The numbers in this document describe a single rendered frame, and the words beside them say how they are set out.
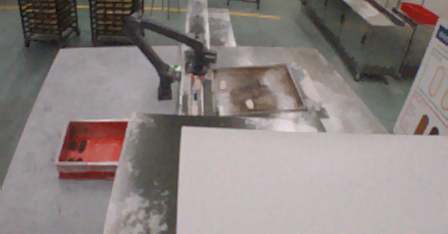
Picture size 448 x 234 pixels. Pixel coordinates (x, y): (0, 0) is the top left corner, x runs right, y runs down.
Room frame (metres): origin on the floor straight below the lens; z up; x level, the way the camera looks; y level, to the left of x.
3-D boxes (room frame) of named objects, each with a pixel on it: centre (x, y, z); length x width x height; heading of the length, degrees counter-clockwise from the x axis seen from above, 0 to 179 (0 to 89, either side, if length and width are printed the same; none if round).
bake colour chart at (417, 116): (0.80, -0.66, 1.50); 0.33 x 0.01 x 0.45; 8
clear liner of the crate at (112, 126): (1.11, 0.50, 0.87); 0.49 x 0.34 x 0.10; 103
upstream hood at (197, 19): (2.73, 0.32, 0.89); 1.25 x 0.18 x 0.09; 8
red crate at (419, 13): (4.35, -2.54, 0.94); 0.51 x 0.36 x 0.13; 12
